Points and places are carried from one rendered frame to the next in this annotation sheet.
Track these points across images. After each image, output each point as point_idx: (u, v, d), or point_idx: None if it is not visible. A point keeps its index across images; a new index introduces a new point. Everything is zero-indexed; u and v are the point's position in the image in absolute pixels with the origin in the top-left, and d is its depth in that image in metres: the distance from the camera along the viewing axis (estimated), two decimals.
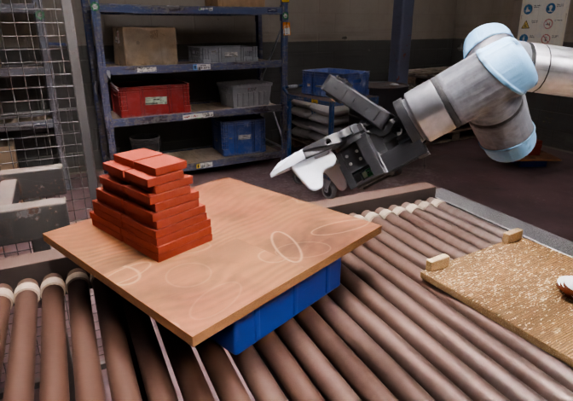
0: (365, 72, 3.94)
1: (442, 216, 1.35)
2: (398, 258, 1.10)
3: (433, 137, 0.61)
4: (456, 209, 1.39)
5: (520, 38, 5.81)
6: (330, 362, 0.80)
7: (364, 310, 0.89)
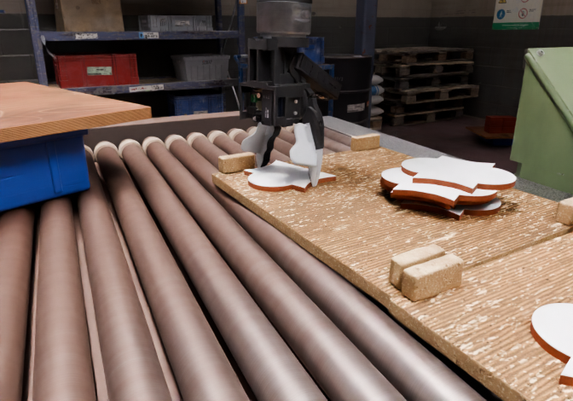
0: (319, 38, 3.67)
1: None
2: (205, 166, 0.82)
3: (260, 26, 0.61)
4: (327, 129, 1.11)
5: (497, 14, 5.54)
6: None
7: (93, 212, 0.62)
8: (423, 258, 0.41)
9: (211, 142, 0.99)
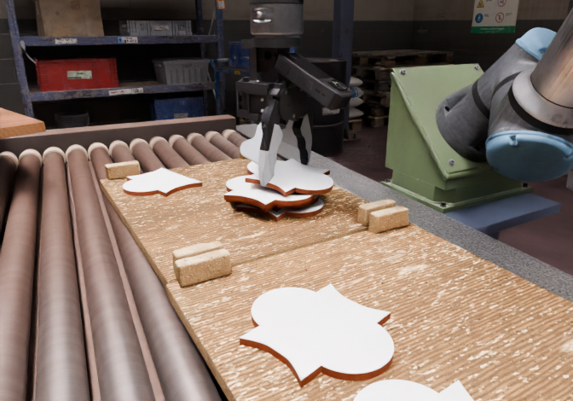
0: None
1: (218, 144, 1.18)
2: (105, 173, 0.93)
3: None
4: (240, 137, 1.22)
5: (476, 17, 5.64)
6: None
7: None
8: (198, 252, 0.52)
9: (124, 150, 1.09)
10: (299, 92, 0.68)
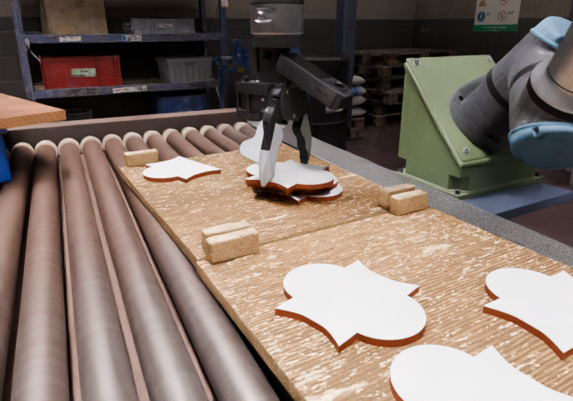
0: None
1: (231, 136, 1.19)
2: (122, 162, 0.94)
3: None
4: (252, 130, 1.23)
5: (477, 16, 5.66)
6: None
7: (5, 200, 0.74)
8: (227, 230, 0.53)
9: (139, 141, 1.10)
10: (299, 92, 0.68)
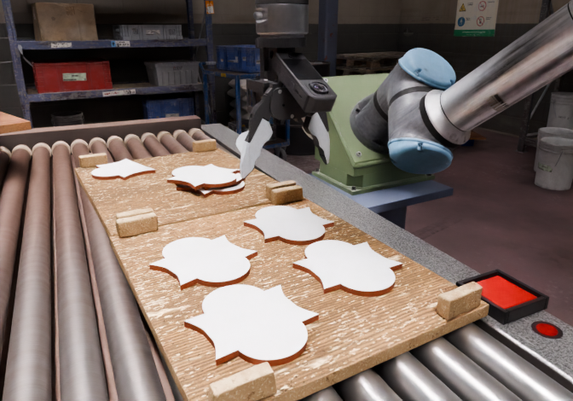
0: None
1: (182, 141, 1.39)
2: None
3: None
4: (202, 135, 1.42)
5: (458, 21, 5.85)
6: None
7: None
8: (134, 214, 0.72)
9: (101, 145, 1.30)
10: None
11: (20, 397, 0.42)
